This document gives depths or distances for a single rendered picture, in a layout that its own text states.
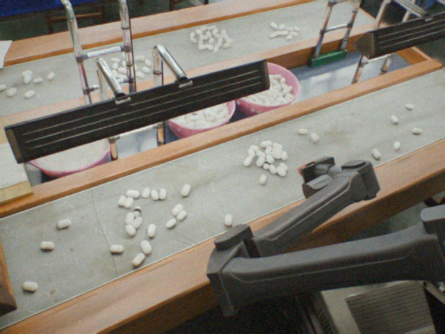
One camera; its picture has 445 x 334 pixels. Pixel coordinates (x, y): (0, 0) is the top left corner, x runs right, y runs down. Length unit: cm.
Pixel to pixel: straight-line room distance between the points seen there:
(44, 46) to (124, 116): 89
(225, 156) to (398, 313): 73
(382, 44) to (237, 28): 79
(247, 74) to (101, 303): 64
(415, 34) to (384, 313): 86
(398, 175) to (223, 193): 55
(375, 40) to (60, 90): 105
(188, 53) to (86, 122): 89
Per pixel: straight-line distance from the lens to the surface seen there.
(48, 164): 135
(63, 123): 92
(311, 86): 178
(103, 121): 93
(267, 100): 156
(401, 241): 56
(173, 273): 105
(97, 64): 103
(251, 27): 196
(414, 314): 150
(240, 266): 65
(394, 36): 137
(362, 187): 93
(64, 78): 164
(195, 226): 115
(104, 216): 118
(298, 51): 181
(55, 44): 179
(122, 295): 104
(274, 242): 76
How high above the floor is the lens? 170
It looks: 48 degrees down
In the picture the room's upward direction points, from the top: 7 degrees clockwise
